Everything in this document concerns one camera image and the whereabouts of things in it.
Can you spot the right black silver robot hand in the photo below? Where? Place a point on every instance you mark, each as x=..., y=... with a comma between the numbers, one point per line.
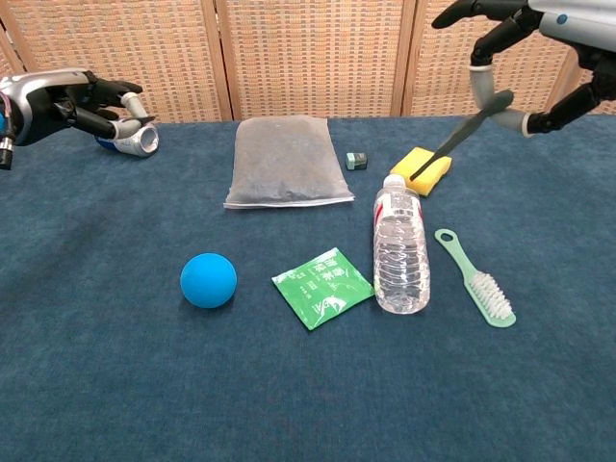
x=577, y=19

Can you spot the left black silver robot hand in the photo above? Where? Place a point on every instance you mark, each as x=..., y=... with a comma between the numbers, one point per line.
x=53, y=103

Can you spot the dark grey strip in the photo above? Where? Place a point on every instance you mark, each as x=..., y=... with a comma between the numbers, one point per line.
x=462, y=130

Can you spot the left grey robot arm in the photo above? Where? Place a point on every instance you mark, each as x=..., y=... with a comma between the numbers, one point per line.
x=4, y=122

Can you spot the blue silver drink can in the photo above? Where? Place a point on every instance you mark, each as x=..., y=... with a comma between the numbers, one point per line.
x=139, y=142

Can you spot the yellow sponge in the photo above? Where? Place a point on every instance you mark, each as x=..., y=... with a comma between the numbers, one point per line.
x=435, y=178

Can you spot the blue ball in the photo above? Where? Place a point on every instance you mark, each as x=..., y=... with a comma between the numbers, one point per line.
x=208, y=280

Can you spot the clear bag of grey filling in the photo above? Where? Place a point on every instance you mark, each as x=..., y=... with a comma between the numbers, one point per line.
x=284, y=163

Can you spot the blue felt table cover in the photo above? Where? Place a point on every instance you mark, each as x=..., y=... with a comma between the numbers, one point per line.
x=96, y=385

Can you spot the clear plastic water bottle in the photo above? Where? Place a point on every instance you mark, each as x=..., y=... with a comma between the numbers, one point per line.
x=402, y=250

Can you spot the mint green brush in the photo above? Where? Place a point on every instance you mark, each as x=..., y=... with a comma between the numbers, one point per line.
x=491, y=298

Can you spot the green sachet packet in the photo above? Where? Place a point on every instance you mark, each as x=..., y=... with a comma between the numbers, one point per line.
x=320, y=289

